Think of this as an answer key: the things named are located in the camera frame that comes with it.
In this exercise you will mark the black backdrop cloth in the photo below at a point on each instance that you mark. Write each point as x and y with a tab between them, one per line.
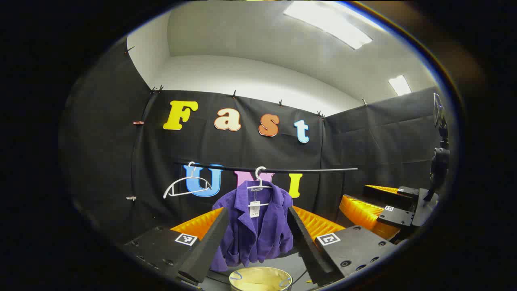
242	149

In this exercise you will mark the yellow laundry hamper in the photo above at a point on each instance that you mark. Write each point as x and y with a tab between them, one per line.
258	279

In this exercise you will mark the small ceiling light panel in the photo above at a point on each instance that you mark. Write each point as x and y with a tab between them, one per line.
400	85

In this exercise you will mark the black clothes rack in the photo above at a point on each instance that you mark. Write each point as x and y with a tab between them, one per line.
307	170

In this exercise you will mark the large ceiling light panel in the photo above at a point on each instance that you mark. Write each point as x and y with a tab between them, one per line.
327	22

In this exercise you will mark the white hanger with paper tag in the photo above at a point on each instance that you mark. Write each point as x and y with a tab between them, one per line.
261	182

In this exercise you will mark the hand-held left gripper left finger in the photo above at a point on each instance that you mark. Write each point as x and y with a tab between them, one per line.
206	246

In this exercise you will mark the purple ribbed jacket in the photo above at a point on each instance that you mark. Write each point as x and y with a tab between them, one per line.
242	230

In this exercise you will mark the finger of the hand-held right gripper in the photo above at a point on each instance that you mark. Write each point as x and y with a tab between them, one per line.
359	214
387	193

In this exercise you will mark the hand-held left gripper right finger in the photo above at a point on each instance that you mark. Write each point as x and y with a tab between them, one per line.
309	246

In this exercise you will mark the empty white hanger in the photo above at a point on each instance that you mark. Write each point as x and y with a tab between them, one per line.
192	176

